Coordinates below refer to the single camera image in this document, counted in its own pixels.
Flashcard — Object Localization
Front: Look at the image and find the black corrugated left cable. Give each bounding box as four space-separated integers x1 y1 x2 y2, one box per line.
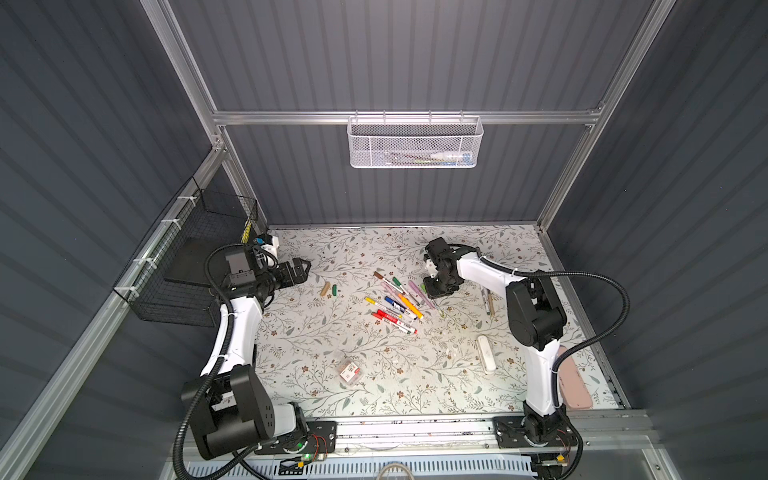
172 242 265 480

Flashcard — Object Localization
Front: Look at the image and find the dark green capped marker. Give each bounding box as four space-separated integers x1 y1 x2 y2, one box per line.
481 288 491 317

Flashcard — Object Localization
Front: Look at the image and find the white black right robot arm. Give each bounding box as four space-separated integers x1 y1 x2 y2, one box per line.
424 237 567 446

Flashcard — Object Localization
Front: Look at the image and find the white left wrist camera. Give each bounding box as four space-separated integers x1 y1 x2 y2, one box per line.
254 233 280 257

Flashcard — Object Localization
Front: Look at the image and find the white wire mesh basket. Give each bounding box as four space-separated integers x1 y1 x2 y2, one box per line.
346 114 484 169

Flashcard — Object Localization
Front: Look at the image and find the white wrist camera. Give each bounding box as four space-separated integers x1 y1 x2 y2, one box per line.
423 255 438 278
254 233 280 257

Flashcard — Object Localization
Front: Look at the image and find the blue capped marker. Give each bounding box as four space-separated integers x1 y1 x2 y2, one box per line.
384 296 417 319

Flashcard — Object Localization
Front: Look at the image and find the black wire side basket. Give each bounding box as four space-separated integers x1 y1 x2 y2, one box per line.
114 187 260 327

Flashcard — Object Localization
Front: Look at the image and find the metal base rail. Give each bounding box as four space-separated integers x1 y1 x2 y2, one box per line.
318 409 663 457

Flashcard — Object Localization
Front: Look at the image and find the white eraser case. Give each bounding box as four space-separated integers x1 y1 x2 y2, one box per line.
476 335 497 373

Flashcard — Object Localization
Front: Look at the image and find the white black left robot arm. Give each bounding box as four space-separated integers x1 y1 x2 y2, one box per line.
179 234 311 460

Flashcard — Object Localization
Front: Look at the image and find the red capped marker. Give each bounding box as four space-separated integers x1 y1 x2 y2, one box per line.
376 309 418 334
373 310 417 335

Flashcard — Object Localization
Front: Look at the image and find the yellow capped marker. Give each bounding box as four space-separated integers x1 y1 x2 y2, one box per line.
365 297 402 318

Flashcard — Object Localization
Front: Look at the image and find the orange highlighter pen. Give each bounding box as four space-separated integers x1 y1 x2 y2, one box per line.
397 293 423 319

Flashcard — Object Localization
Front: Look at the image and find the purple highlighter pen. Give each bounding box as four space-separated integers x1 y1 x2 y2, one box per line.
408 280 437 310

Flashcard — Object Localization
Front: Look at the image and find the pink pencil case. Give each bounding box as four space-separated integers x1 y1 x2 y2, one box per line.
558 356 594 410

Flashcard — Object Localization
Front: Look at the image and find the small red white box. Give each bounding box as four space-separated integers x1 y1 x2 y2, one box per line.
337 357 362 385

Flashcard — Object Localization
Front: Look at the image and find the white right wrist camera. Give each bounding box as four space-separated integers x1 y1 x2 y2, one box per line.
423 255 438 278

